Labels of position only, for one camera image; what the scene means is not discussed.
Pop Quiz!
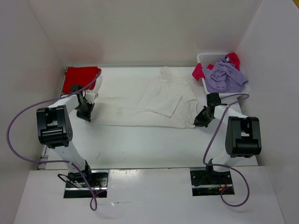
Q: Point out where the pink t shirt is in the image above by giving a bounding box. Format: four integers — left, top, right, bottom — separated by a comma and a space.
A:
192, 52, 241, 81

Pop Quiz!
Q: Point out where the white t shirt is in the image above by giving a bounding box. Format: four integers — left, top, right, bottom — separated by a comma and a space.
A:
92, 67, 198, 129

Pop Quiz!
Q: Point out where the lavender t shirt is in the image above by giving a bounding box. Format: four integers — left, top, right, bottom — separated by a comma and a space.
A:
202, 56, 249, 93

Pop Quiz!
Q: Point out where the red t shirt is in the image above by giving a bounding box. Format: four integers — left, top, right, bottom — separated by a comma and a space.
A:
62, 66, 101, 94

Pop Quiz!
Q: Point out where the purple cable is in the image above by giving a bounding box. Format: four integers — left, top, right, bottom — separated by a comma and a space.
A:
6, 70, 107, 211
202, 93, 250, 207

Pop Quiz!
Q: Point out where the white laundry basket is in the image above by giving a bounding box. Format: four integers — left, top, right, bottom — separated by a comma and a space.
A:
192, 52, 249, 97

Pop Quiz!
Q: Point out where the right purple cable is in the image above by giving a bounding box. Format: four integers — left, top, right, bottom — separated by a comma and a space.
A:
202, 93, 250, 207

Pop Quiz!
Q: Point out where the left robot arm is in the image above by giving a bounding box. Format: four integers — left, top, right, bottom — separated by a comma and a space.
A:
36, 85, 98, 187

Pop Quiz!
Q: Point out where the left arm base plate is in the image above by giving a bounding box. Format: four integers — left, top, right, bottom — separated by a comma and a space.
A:
59, 170, 109, 199

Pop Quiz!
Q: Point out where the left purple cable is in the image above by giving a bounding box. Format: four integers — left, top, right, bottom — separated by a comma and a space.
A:
6, 70, 107, 211

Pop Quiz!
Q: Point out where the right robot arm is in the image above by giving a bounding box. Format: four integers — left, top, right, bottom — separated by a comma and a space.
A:
194, 93, 262, 183

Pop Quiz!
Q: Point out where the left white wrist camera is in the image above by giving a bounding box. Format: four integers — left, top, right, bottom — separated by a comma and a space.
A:
84, 91, 99, 104

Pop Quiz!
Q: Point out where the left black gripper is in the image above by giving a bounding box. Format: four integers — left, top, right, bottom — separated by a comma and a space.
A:
74, 100, 94, 122

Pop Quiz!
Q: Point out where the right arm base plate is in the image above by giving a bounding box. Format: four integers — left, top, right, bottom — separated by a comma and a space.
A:
190, 168, 235, 196

